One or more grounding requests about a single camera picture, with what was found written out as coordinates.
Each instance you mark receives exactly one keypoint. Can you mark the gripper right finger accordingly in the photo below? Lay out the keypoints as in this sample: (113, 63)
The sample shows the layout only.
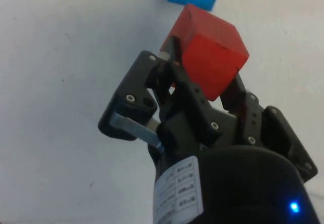
(273, 127)

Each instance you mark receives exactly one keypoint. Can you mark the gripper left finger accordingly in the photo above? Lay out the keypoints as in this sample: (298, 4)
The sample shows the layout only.
(131, 92)

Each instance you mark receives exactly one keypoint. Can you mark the red cube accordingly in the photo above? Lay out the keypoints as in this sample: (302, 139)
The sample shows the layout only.
(212, 56)

